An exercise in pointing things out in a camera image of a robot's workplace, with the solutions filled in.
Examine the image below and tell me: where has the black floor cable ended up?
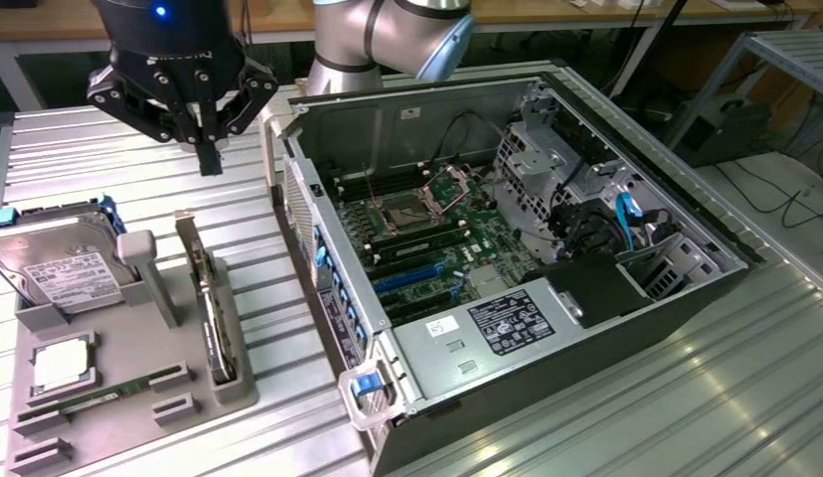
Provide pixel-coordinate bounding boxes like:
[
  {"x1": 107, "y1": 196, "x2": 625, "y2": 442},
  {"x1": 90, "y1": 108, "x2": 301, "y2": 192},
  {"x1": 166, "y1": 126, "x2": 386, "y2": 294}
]
[{"x1": 713, "y1": 161, "x2": 823, "y2": 239}]

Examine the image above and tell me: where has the green motherboard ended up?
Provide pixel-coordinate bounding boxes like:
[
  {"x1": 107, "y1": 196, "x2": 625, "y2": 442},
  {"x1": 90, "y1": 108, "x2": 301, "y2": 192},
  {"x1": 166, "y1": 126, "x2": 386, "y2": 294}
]
[{"x1": 330, "y1": 158, "x2": 558, "y2": 324}]

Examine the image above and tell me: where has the wooden desk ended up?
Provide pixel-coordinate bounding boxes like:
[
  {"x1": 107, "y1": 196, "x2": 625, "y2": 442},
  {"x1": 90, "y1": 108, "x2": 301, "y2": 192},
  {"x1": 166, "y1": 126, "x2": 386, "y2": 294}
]
[{"x1": 0, "y1": 0, "x2": 823, "y2": 113}]

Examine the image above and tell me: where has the silver hard disk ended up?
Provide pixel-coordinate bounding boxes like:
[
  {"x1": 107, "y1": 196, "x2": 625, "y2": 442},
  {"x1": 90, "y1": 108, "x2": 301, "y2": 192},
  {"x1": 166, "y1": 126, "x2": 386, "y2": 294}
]
[{"x1": 0, "y1": 211, "x2": 139, "y2": 315}]

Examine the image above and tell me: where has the silver power supply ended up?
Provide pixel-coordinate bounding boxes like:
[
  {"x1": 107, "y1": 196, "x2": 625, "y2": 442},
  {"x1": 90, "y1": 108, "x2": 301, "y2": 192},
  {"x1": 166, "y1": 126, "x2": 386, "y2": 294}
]
[{"x1": 389, "y1": 283, "x2": 589, "y2": 404}]

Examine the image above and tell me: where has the grey case handle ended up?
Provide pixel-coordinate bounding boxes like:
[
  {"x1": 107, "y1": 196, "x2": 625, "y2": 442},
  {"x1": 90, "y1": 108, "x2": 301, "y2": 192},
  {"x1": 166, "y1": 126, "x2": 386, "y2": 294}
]
[{"x1": 335, "y1": 361, "x2": 403, "y2": 432}]

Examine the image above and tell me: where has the silver CPU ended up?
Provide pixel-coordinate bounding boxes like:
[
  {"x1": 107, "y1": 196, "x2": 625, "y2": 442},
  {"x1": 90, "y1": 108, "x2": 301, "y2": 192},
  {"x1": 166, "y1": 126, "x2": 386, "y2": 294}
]
[{"x1": 31, "y1": 340, "x2": 99, "y2": 390}]

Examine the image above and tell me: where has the thin black wire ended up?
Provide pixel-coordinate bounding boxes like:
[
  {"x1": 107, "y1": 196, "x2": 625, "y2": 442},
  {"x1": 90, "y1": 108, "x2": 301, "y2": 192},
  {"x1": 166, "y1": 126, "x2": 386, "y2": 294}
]
[{"x1": 431, "y1": 111, "x2": 508, "y2": 168}]

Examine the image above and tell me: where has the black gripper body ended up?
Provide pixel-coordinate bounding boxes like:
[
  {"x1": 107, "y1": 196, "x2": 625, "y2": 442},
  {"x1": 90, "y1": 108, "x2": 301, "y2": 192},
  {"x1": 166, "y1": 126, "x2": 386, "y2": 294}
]
[{"x1": 92, "y1": 0, "x2": 247, "y2": 108}]

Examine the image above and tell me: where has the silver disk bay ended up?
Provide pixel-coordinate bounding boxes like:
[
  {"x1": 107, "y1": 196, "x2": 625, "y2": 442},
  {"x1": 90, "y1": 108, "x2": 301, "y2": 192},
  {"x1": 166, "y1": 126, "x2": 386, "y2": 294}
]
[{"x1": 614, "y1": 237, "x2": 724, "y2": 302}]

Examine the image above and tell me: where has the small white sticker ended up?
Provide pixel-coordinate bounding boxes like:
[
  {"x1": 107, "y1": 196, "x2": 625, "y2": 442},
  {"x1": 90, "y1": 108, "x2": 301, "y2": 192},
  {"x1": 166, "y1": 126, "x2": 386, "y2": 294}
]
[{"x1": 423, "y1": 317, "x2": 463, "y2": 340}]

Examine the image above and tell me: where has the green RAM stick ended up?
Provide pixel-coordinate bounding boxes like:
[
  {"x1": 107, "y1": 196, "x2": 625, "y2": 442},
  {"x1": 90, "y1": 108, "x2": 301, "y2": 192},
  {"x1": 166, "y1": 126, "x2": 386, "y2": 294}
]
[
  {"x1": 374, "y1": 233, "x2": 470, "y2": 260},
  {"x1": 16, "y1": 366, "x2": 180, "y2": 419}
]

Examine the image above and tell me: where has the grey parts rack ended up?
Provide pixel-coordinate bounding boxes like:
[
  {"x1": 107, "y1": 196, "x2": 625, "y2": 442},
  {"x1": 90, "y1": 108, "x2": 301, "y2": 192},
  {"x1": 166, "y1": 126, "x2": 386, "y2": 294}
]
[{"x1": 4, "y1": 231, "x2": 262, "y2": 474}]

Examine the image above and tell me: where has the metal slat table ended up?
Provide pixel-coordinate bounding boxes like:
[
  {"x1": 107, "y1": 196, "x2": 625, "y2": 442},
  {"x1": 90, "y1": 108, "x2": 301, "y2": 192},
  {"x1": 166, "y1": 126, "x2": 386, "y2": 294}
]
[{"x1": 669, "y1": 25, "x2": 823, "y2": 150}]

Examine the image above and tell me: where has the long black expansion slot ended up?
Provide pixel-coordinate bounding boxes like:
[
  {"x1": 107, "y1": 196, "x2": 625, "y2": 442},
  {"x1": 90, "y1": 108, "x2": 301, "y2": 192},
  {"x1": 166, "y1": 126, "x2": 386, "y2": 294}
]
[
  {"x1": 378, "y1": 286, "x2": 453, "y2": 309},
  {"x1": 385, "y1": 300, "x2": 459, "y2": 323}
]

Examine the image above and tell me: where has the silver perforated drive cage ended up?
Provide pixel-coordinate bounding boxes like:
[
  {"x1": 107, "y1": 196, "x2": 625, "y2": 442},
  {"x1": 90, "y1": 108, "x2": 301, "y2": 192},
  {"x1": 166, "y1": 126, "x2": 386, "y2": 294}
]
[{"x1": 494, "y1": 91, "x2": 629, "y2": 259}]

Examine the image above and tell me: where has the black wire bundle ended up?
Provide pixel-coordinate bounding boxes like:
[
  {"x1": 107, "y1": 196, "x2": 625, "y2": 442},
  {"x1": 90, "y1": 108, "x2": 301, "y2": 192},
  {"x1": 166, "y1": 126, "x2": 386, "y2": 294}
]
[{"x1": 548, "y1": 196, "x2": 618, "y2": 257}]

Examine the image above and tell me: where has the black box device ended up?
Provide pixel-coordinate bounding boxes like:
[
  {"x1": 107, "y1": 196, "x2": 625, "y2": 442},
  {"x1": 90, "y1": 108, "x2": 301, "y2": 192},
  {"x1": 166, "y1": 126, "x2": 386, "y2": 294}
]
[{"x1": 680, "y1": 97, "x2": 772, "y2": 168}]

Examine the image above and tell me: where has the graphics card with fan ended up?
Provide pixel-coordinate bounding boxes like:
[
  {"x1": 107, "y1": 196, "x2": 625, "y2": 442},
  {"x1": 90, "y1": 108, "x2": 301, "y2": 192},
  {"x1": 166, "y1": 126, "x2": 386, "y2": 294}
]
[{"x1": 172, "y1": 208, "x2": 242, "y2": 388}]

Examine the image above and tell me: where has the metal socket cover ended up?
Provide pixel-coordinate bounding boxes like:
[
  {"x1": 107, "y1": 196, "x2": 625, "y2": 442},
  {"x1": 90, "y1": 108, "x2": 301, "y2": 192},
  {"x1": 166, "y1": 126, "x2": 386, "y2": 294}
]
[{"x1": 418, "y1": 166, "x2": 471, "y2": 220}]

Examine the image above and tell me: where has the blue flat wire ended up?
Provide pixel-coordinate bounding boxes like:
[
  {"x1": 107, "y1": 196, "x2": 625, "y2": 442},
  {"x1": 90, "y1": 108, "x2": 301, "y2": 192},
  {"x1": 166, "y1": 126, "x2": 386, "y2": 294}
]
[{"x1": 613, "y1": 191, "x2": 646, "y2": 249}]

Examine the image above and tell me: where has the blue expansion slot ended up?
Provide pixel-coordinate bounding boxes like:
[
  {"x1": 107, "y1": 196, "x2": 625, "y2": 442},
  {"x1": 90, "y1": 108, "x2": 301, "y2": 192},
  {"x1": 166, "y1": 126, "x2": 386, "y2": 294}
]
[{"x1": 371, "y1": 264, "x2": 447, "y2": 295}]

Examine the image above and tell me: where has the black RAM slot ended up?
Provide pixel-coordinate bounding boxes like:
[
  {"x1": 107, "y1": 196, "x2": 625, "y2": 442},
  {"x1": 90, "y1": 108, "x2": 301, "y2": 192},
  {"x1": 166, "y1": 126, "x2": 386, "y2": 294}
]
[
  {"x1": 335, "y1": 174, "x2": 429, "y2": 196},
  {"x1": 337, "y1": 181, "x2": 431, "y2": 203},
  {"x1": 333, "y1": 167, "x2": 426, "y2": 189},
  {"x1": 361, "y1": 222, "x2": 461, "y2": 242},
  {"x1": 365, "y1": 229, "x2": 466, "y2": 249}
]

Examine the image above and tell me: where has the black open PC case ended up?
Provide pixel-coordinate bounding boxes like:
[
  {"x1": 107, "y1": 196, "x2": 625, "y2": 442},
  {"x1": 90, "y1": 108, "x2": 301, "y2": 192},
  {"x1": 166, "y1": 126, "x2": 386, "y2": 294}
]
[{"x1": 258, "y1": 58, "x2": 765, "y2": 477}]

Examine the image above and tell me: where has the CPU socket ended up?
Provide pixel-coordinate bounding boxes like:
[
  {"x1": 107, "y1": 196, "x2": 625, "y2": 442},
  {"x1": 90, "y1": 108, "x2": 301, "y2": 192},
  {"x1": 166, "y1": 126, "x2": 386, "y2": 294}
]
[{"x1": 381, "y1": 191, "x2": 446, "y2": 235}]

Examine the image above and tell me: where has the black power supply label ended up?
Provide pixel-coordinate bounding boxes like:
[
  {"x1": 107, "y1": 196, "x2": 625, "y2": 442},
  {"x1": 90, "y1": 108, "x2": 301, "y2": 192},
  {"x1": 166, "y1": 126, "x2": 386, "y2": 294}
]
[{"x1": 465, "y1": 290, "x2": 557, "y2": 357}]

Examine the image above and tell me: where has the silver chipset heatsink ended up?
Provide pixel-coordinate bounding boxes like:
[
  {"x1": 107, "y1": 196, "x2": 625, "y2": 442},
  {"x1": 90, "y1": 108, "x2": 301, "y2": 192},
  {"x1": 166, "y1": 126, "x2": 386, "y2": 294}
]
[{"x1": 465, "y1": 267, "x2": 518, "y2": 295}]

